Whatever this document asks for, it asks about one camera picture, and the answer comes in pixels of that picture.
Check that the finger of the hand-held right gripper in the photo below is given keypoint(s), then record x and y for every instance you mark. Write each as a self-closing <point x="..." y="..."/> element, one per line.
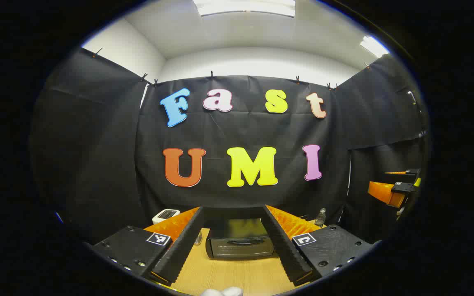
<point x="410" y="172"/>
<point x="385" y="193"/>

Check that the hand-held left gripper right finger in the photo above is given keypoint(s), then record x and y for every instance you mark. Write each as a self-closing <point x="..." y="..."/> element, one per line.
<point x="286" y="246"/>

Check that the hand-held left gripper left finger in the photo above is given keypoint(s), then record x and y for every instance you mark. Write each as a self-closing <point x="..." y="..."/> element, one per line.
<point x="179" y="246"/>

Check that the black electric oven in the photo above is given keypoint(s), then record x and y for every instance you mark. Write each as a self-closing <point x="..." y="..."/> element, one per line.
<point x="237" y="244"/>

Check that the small clear utensil holder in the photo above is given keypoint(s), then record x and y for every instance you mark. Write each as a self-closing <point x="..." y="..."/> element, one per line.
<point x="198" y="238"/>

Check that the white toaster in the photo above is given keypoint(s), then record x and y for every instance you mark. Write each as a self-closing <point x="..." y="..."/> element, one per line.
<point x="166" y="214"/>

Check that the clear plastic water bottle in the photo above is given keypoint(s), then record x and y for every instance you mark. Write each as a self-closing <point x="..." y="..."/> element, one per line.
<point x="320" y="218"/>

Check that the grey metal pole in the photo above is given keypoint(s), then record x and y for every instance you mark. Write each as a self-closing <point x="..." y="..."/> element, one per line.
<point x="413" y="98"/>

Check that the black backdrop cloth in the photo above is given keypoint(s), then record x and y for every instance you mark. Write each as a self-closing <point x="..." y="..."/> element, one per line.
<point x="241" y="131"/>

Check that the small ceiling light panel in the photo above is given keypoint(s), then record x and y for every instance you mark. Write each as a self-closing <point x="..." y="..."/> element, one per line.
<point x="373" y="46"/>

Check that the large ceiling light panel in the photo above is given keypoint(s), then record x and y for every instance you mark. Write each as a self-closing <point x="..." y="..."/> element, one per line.
<point x="245" y="6"/>

